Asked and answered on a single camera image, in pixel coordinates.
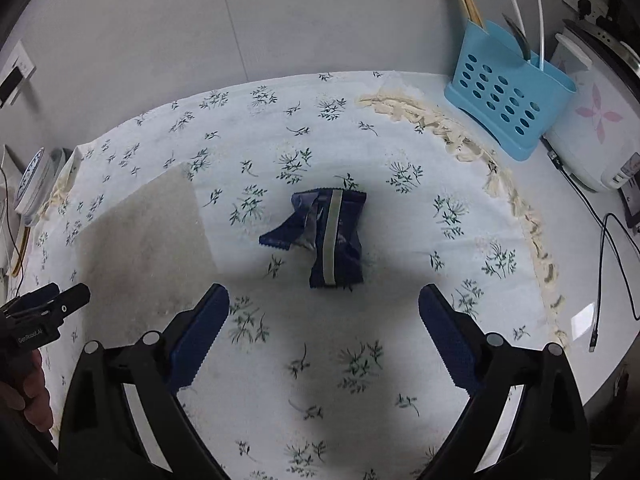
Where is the white floral tablecloth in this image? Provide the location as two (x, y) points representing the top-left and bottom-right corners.
(7, 71), (571, 480)

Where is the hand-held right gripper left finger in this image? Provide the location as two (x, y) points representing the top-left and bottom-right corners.
(57, 282), (231, 480)

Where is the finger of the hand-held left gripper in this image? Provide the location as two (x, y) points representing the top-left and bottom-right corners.
(0, 283), (60, 317)
(29, 282), (92, 326)

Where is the person's left hand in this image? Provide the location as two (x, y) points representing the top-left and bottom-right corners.
(0, 351), (52, 437)

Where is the black charger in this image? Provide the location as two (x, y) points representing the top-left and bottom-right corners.
(0, 67), (24, 106)

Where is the dark metal spoon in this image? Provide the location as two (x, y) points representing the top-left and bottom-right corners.
(501, 12), (535, 61)

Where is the black usb cable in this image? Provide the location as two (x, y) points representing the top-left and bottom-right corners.
(589, 212), (640, 354)

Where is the blue snack wrapper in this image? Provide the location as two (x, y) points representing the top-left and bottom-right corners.
(258, 187), (367, 291)

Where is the clear bubble wrap sheet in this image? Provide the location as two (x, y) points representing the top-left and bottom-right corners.
(75, 162), (217, 316)

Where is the white rice cooker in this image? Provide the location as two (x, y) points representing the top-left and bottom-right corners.
(542, 17), (640, 193)

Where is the blue utensil basket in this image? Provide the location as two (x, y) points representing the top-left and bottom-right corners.
(445, 20), (577, 162)

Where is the black power cord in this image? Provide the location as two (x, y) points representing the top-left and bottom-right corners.
(542, 140), (610, 226)

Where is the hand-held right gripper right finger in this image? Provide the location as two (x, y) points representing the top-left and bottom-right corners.
(418, 283), (593, 480)

